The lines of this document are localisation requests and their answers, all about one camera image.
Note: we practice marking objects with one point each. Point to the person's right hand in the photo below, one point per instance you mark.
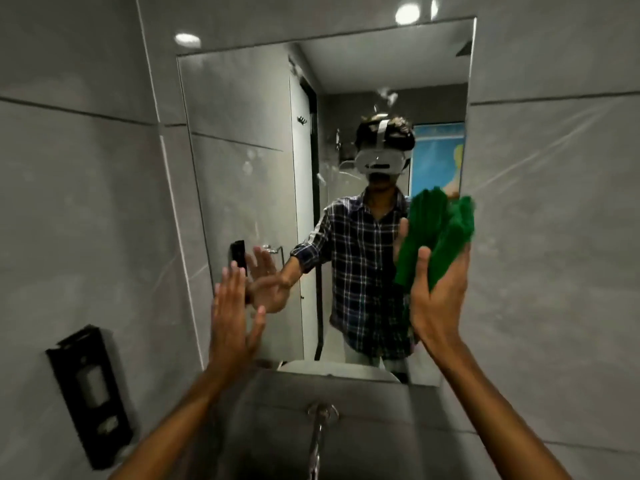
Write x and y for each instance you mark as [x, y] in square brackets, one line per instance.
[440, 309]

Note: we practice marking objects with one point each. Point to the person's left hand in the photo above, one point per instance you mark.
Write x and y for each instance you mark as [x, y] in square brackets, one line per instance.
[229, 334]

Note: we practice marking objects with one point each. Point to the person's right thumb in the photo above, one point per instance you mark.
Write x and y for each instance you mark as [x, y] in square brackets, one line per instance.
[423, 272]

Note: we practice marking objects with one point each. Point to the person's left thumb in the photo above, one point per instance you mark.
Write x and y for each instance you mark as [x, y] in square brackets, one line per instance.
[256, 328]

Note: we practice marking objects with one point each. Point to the green cleaning cloth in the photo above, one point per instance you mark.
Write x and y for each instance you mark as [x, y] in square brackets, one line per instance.
[435, 229]

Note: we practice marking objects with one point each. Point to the person's left forearm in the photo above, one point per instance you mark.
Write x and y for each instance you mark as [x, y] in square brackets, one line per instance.
[175, 427]

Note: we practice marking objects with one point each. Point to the person's right forearm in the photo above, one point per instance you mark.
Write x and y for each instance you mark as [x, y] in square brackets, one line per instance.
[492, 419]

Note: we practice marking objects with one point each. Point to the chrome wall faucet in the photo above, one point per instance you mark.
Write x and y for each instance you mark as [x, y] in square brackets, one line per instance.
[320, 434]

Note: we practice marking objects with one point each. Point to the rectangular wall mirror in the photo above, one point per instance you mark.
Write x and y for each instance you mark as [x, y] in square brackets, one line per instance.
[260, 159]

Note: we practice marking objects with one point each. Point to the black wall soap dispenser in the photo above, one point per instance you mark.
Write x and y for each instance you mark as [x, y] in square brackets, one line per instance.
[90, 394]

